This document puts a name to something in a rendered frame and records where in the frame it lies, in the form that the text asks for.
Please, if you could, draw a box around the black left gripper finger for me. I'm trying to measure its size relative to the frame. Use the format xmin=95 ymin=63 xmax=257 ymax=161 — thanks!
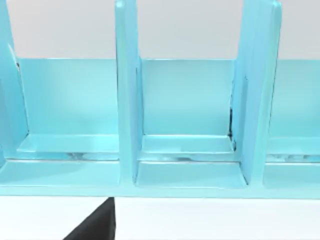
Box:
xmin=61 ymin=196 xmax=117 ymax=240

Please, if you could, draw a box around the light blue rack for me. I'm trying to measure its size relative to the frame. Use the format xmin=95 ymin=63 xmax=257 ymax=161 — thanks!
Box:
xmin=0 ymin=0 xmax=320 ymax=199

